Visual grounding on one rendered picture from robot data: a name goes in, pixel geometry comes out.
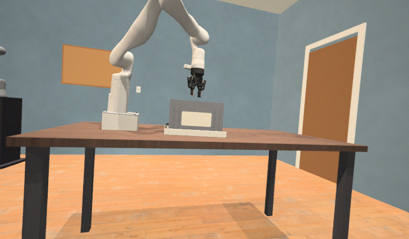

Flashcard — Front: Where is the cream flat bar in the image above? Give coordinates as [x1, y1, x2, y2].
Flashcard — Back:
[164, 125, 226, 138]

